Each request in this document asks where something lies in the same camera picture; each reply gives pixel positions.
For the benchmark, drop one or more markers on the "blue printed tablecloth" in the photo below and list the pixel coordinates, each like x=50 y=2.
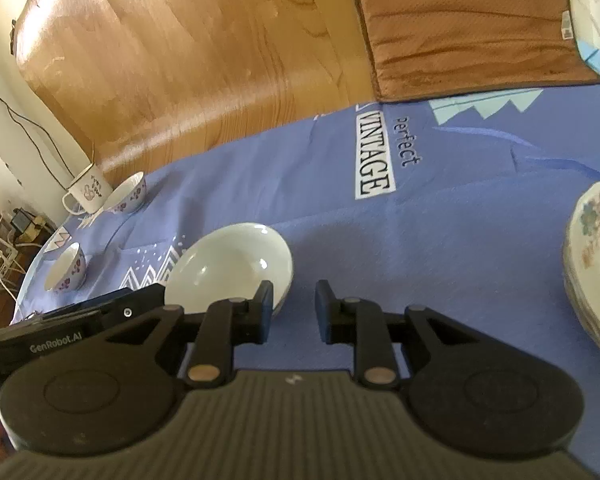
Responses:
x=391 y=202

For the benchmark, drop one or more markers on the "brown seat cushion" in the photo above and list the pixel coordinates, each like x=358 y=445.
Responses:
x=421 y=49

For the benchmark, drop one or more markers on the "white enamel mug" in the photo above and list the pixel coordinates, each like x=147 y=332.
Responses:
x=87 y=192

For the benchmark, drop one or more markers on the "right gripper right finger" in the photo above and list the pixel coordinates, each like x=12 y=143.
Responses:
x=364 y=326

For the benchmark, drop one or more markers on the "large floral plate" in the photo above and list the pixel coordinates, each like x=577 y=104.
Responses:
x=581 y=261

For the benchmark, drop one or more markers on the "small black charger box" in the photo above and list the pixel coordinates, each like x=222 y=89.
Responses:
x=21 y=220

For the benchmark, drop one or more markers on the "wooden board panel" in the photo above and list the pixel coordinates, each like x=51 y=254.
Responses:
x=141 y=83

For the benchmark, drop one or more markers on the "red-flower bowl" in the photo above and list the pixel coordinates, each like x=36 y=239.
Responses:
x=231 y=262
x=68 y=271
x=128 y=196

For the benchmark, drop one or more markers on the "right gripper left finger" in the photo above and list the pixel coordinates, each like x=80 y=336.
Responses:
x=214 y=335

